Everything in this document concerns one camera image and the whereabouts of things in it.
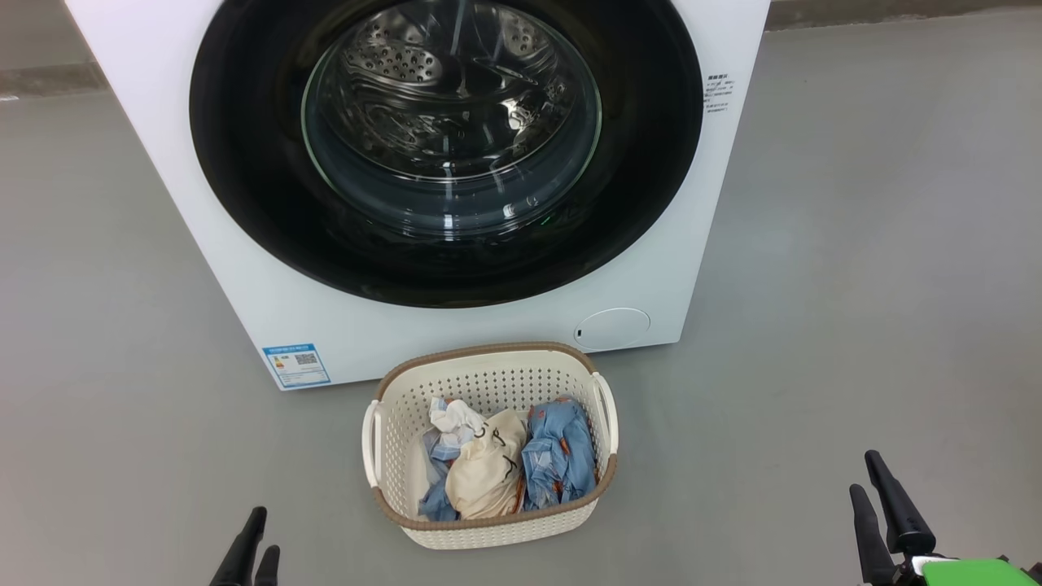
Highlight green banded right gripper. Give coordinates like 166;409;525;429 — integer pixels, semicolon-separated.
850;450;1042;586

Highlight black printed text label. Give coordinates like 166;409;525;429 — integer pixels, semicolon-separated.
703;72;738;115

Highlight cream garment with black marks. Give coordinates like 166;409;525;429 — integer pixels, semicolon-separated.
429;397;530;520

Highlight round white filter cover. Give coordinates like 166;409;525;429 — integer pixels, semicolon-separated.
574;308;651;352

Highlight cream perforated laundry basket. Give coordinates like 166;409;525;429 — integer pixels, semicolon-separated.
362;342;620;550

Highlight white front-load washing machine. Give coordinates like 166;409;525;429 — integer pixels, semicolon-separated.
65;0;771;391

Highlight black round glass washer door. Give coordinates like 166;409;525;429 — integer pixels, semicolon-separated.
189;0;704;308

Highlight blue energy label sticker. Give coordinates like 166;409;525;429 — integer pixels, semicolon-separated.
262;343;332;390

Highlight blue patterned garment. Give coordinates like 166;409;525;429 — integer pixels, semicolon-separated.
419;397;599;522

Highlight stainless steel washing machine drum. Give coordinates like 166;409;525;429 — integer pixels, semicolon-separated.
313;0;591;188

